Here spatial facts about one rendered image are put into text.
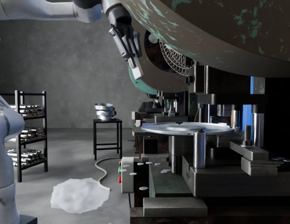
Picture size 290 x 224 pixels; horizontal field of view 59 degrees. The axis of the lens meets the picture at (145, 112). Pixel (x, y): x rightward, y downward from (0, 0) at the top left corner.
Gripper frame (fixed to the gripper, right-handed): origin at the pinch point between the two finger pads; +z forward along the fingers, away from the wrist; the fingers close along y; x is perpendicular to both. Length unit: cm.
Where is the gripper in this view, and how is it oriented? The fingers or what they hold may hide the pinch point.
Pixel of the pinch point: (136, 68)
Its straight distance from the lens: 85.6
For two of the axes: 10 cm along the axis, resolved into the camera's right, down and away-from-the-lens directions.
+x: 6.9, -3.3, -6.4
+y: -6.6, 0.8, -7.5
